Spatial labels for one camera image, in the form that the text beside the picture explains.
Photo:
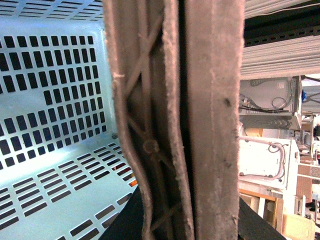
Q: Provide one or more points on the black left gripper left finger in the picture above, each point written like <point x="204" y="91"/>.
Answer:
<point x="128" y="224"/>

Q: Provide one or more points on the turquoise plastic shopping basket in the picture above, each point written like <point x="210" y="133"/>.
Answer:
<point x="63" y="175"/>

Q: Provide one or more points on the white appliance upper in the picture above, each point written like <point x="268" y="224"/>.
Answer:
<point x="271" y="103"/>

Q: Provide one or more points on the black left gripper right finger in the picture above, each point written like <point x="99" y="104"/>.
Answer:
<point x="253" y="227"/>

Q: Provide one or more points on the white appliance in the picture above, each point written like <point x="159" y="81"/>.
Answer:
<point x="271" y="103"/>
<point x="269" y="162"/>

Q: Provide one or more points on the white appliance lower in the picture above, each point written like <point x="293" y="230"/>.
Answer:
<point x="269" y="162"/>

